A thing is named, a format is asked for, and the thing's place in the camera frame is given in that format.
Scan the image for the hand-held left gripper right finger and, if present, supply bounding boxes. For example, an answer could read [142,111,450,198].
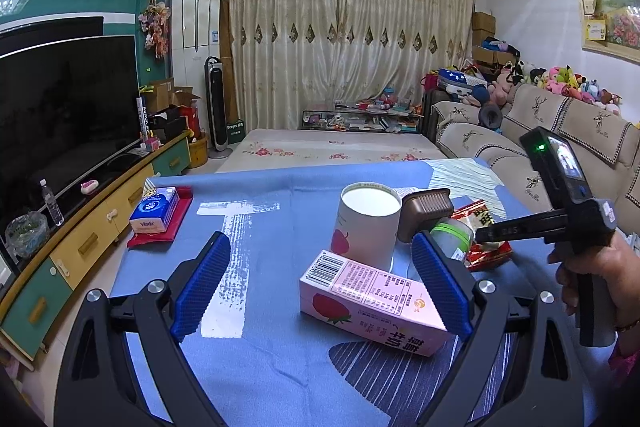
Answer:
[411,229,583,427]

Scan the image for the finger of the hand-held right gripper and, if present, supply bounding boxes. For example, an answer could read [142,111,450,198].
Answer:
[474,211,568,244]

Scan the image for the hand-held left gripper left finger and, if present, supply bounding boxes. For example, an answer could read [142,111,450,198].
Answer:
[54,231,232,427]

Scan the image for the red snack wrapper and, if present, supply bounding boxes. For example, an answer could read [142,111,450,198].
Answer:
[452,199,513,270]

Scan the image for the clear jar green band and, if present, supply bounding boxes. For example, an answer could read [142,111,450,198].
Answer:
[429,217,475,265]

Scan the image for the pink milk carton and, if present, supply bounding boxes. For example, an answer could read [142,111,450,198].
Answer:
[299,249,448,358]

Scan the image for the brown plastic tray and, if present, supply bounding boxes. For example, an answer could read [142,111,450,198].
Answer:
[397,188,455,244]

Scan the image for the white paper cup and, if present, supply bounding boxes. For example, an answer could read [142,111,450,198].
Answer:
[331,182,403,273]

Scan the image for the person's right forearm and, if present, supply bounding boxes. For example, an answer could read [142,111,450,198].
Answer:
[607,317,640,390]

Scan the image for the person's right hand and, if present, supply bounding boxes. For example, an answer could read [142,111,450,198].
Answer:
[547,231,640,333]

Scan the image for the tissue pack on red tray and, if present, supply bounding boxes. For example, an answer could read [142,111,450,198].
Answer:
[127,186,194,250]

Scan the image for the beige sofa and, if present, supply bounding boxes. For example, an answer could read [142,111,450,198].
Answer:
[430,83,640,253]

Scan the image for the blue tissue pack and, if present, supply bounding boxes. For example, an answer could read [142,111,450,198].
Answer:
[129,187,180,235]

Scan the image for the blue star print tablecloth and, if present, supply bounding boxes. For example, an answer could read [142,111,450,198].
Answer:
[107,157,601,427]

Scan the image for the yellow green tv cabinet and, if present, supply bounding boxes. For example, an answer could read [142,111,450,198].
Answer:
[0,129,193,360]

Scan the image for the yellow wooden bucket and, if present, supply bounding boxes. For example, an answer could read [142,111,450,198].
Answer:
[187,132,208,168]

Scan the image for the pile of plush toys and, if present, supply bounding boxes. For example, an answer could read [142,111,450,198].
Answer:
[422,59,623,118]

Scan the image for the clear water bottle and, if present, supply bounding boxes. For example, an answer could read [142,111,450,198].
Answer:
[39,179,66,228]

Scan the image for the red container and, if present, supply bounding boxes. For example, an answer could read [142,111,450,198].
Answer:
[179,103,201,140]

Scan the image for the floral bed mat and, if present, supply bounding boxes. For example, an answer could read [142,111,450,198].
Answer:
[215,127,451,172]

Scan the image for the white long box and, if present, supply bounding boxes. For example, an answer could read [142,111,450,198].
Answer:
[136,96,152,138]

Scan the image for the black tower fan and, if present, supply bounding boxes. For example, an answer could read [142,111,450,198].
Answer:
[204,56,232,160]

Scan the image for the cluttered glass coffee table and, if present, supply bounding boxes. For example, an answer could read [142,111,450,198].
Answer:
[300,99,426,134]

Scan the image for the open cardboard boxes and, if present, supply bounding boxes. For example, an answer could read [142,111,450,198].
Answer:
[140,78,202,112]

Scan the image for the stack of cardboard boxes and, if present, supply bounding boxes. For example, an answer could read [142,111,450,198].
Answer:
[471,12,497,62]

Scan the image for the framed flower painting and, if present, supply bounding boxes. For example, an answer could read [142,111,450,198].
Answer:
[572,0,640,68]

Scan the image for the large curved television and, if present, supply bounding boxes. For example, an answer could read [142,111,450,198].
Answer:
[0,34,142,228]

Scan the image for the cream patterned curtain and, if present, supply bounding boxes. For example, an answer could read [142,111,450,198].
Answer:
[217,0,346,132]
[340,0,478,108]

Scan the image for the brown tall panel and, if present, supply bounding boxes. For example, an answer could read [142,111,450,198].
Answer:
[219,0,238,128]

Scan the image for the white standing air conditioner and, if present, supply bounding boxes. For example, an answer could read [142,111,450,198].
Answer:
[171,0,222,82]

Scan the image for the hanging flower decoration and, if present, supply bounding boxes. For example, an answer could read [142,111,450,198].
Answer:
[138,0,172,60]

